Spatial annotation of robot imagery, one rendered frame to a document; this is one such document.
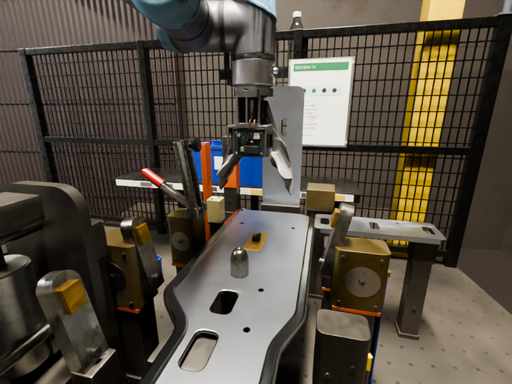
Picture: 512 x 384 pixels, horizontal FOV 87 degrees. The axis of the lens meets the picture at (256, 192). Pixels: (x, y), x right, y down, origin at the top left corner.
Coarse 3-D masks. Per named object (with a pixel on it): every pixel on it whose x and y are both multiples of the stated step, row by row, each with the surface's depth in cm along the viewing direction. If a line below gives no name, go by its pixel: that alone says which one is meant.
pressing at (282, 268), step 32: (224, 224) 68; (256, 224) 68; (288, 224) 68; (224, 256) 53; (256, 256) 53; (288, 256) 53; (192, 288) 44; (224, 288) 44; (256, 288) 44; (288, 288) 44; (192, 320) 37; (224, 320) 37; (256, 320) 37; (288, 320) 37; (160, 352) 32; (224, 352) 32; (256, 352) 32
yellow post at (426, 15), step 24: (432, 0) 86; (456, 0) 85; (432, 48) 90; (432, 72) 91; (432, 96) 93; (408, 120) 101; (432, 120) 95; (408, 144) 99; (432, 144) 97; (408, 168) 101; (432, 168) 99; (408, 192) 104; (408, 216) 106
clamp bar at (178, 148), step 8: (176, 144) 56; (184, 144) 58; (192, 144) 55; (200, 144) 57; (176, 152) 56; (184, 152) 56; (192, 152) 59; (184, 160) 56; (192, 160) 59; (184, 168) 57; (192, 168) 60; (184, 176) 57; (192, 176) 60; (184, 184) 58; (192, 184) 58; (184, 192) 58; (192, 192) 58; (192, 200) 58; (200, 200) 61
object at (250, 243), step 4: (252, 232) 63; (256, 232) 63; (264, 232) 63; (252, 236) 59; (260, 236) 59; (264, 236) 61; (248, 240) 59; (252, 240) 59; (256, 240) 58; (260, 240) 59; (264, 240) 59; (248, 244) 58; (252, 244) 58; (256, 244) 58; (260, 244) 58; (248, 248) 56; (252, 248) 56; (256, 248) 56; (260, 248) 56
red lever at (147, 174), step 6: (144, 168) 61; (144, 174) 60; (150, 174) 60; (156, 174) 61; (150, 180) 60; (156, 180) 60; (162, 180) 61; (156, 186) 61; (162, 186) 60; (168, 186) 61; (168, 192) 60; (174, 192) 60; (174, 198) 61; (180, 198) 60; (186, 204) 60; (198, 210) 60
